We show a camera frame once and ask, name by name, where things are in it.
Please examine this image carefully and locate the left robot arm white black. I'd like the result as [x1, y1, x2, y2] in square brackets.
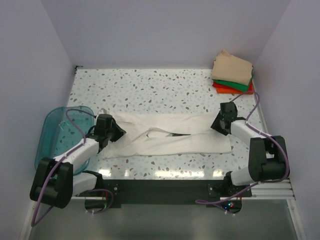
[29, 114, 126, 209]

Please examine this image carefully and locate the beige folded t shirt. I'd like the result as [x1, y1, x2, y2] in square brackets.
[211, 49, 253, 86]

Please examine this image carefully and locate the aluminium rail frame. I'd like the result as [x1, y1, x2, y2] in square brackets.
[20, 180, 306, 240]

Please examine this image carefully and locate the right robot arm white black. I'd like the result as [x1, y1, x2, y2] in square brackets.
[211, 101, 290, 197]

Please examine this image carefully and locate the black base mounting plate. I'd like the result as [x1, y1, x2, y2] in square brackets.
[80, 179, 252, 213]

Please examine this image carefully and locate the teal transparent plastic bin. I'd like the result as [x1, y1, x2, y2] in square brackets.
[34, 105, 95, 169]

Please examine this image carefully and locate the white printed t shirt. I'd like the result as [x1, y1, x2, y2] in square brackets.
[101, 112, 231, 159]

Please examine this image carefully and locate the orange folded t shirt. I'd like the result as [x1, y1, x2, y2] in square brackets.
[212, 82, 254, 95]

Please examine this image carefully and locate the green folded t shirt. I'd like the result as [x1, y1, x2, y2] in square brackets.
[211, 73, 254, 92]

